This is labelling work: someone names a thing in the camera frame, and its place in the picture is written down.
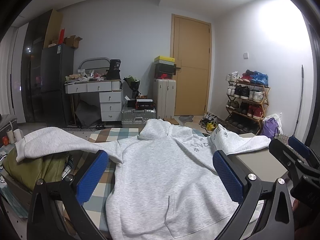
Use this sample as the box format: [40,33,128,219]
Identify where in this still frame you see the light grey hoodie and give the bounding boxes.
[16,119,270,239]

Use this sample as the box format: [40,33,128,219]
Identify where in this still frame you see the plaid bed sheet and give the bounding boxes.
[56,127,141,230]

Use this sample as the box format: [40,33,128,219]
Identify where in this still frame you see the purple bag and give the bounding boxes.
[260,118,279,139]

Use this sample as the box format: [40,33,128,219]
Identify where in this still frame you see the olive green jacket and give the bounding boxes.
[2,150,67,191]

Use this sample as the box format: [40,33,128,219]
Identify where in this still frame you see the wooden shoe rack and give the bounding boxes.
[225,80,270,135]

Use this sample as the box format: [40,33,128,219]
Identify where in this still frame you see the silver suitcase lying flat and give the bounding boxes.
[121,105,156,128]

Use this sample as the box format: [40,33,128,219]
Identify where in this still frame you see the white drawer desk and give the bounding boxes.
[65,80,123,122]

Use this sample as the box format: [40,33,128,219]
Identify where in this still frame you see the black red box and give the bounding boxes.
[135,99,154,110]

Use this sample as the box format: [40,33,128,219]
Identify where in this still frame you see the black flower bouquet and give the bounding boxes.
[124,75,140,99]

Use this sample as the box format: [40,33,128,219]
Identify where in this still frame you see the black bag on desk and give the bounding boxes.
[106,59,121,80]

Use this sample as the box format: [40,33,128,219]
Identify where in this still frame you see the beige upright suitcase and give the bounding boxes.
[153,79,176,119]

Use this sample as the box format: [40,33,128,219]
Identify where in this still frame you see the black refrigerator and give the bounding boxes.
[41,44,74,127]

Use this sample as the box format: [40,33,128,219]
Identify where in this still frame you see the wooden door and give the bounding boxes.
[170,14,212,115]

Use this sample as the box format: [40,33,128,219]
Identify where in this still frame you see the stacked shoe boxes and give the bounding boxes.
[153,56,176,79]

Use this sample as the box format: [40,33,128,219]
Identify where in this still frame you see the cardboard boxes on fridge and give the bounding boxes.
[43,9,82,49]

